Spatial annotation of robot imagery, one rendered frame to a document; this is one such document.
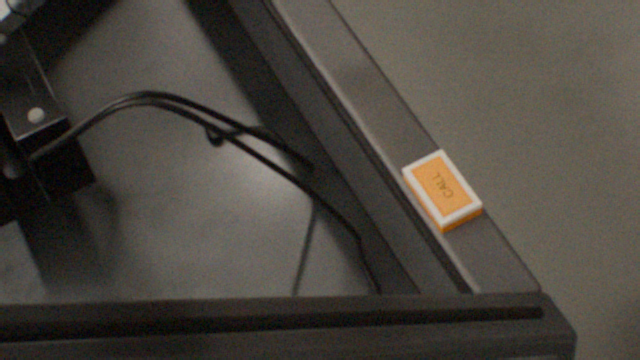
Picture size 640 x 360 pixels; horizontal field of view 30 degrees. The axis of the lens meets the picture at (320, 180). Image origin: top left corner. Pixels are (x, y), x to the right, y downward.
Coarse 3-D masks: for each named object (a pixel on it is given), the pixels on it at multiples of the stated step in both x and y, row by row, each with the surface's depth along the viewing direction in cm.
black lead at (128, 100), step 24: (144, 96) 76; (168, 96) 77; (96, 120) 77; (192, 120) 78; (240, 144) 81; (312, 168) 93; (312, 192) 86; (336, 216) 88; (360, 240) 90; (360, 264) 90
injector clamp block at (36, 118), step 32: (0, 32) 86; (0, 64) 85; (32, 64) 84; (0, 96) 83; (32, 96) 83; (32, 128) 81; (64, 128) 82; (64, 160) 85; (0, 192) 84; (64, 192) 87; (0, 224) 86
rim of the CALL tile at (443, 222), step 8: (440, 152) 79; (424, 160) 78; (448, 160) 78; (408, 168) 78; (408, 176) 78; (456, 176) 77; (416, 184) 77; (464, 184) 77; (424, 192) 77; (472, 192) 77; (424, 200) 77; (432, 208) 76; (464, 208) 76; (472, 208) 76; (440, 216) 76; (448, 216) 76; (456, 216) 76; (440, 224) 76; (448, 224) 76
